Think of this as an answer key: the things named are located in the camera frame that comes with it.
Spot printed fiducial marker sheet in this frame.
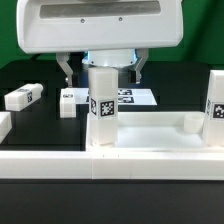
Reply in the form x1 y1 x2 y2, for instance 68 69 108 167
75 88 156 106

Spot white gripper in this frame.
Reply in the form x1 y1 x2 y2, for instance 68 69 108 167
16 0 183 88

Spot white left obstacle block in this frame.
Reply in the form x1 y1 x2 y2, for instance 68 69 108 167
0 112 12 144

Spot white desk top tray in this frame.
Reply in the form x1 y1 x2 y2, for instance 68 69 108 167
85 111 224 155

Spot white front obstacle bar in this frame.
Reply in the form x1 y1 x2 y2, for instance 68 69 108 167
0 151 224 180

